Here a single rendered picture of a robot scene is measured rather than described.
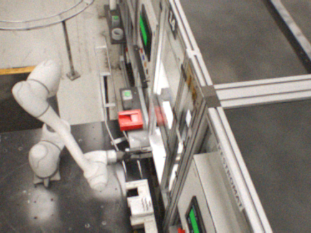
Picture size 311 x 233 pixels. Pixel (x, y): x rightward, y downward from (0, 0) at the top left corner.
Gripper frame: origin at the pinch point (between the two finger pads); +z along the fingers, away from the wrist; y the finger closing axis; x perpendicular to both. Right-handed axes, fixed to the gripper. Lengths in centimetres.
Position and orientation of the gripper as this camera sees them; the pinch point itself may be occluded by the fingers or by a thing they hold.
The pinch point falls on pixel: (148, 152)
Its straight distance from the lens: 208.0
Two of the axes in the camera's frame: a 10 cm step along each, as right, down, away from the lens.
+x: -2.0, -8.0, 5.7
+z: 9.8, -1.2, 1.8
